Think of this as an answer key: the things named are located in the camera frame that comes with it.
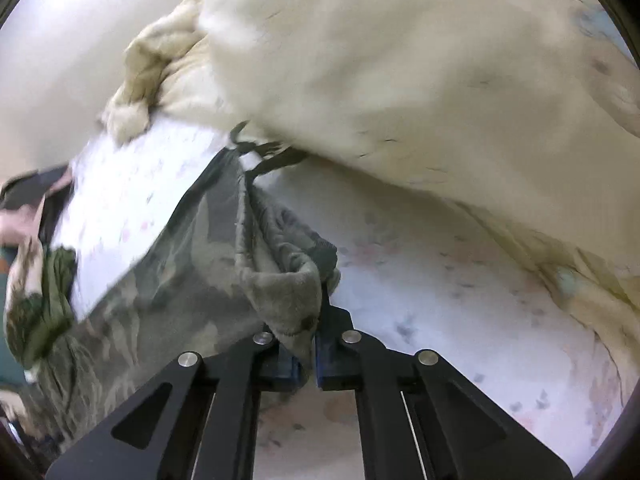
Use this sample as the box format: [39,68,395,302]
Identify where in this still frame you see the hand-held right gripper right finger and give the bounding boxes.
[314,304,574,480]

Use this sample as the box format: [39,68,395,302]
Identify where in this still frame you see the person's left hand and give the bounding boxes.
[0,207,38,248]

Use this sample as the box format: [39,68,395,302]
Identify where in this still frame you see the cream duvet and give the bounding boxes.
[165,0,640,361]

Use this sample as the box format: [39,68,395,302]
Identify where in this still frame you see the cream fleece blanket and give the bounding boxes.
[100,0,216,143]

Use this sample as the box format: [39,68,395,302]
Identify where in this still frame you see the camouflage pants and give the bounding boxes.
[2,135,341,456]

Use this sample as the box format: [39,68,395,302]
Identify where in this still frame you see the teal upholstered bed headboard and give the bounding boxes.
[0,245,26,378]

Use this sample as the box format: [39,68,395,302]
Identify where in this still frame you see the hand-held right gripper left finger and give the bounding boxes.
[45,331,305,480]

